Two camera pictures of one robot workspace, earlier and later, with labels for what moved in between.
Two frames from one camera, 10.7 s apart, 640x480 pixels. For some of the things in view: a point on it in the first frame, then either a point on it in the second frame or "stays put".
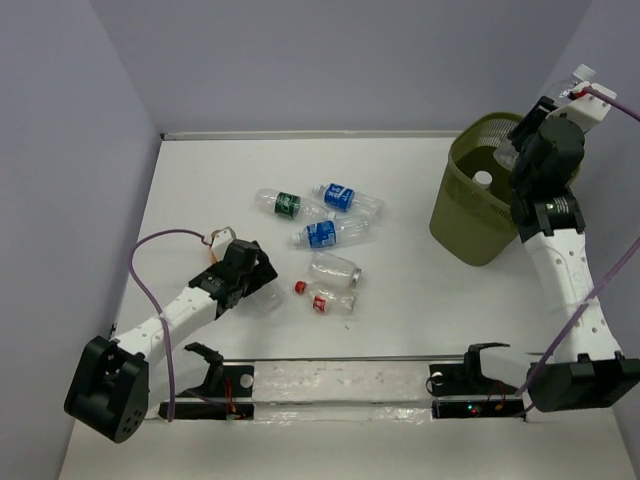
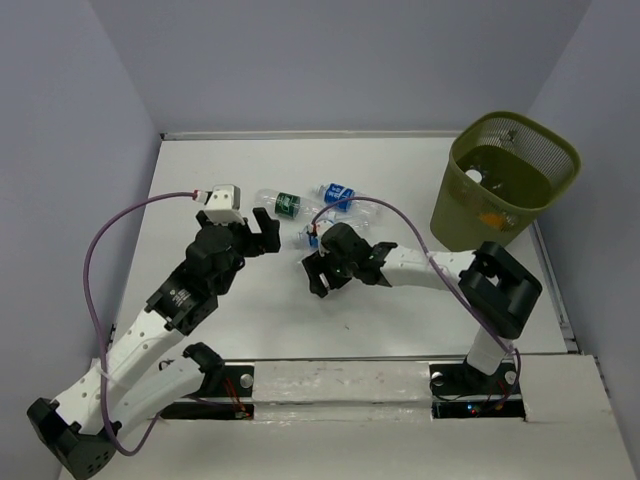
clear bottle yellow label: x=506 y=156 to x=481 y=179
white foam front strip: x=340 y=381 stays put
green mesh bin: x=471 y=217 stays put
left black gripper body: x=260 y=275 to x=243 y=245
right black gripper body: x=526 y=129 to x=336 y=271
